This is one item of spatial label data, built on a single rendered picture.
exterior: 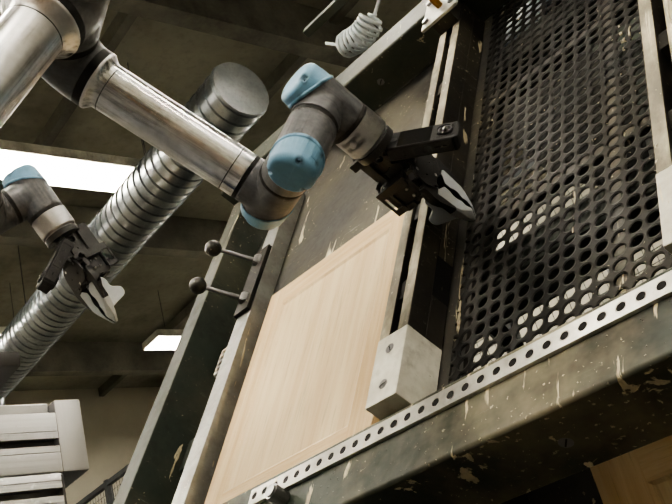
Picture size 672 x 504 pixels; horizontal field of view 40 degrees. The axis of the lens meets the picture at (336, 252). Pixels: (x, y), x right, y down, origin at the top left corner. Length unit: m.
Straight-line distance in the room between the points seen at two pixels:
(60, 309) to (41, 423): 5.19
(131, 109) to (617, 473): 0.85
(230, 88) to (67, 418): 3.64
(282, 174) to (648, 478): 0.62
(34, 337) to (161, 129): 5.36
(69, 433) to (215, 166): 0.46
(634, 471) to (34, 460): 0.74
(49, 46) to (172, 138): 0.24
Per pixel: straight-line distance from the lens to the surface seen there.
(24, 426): 1.16
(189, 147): 1.41
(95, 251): 1.92
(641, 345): 1.00
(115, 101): 1.43
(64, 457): 1.17
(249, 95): 4.76
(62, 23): 1.31
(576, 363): 1.05
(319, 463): 1.34
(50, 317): 6.46
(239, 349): 1.91
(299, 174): 1.30
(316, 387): 1.57
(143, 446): 2.02
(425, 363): 1.31
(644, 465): 1.27
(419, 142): 1.40
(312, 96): 1.36
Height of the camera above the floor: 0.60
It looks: 24 degrees up
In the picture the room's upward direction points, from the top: 16 degrees counter-clockwise
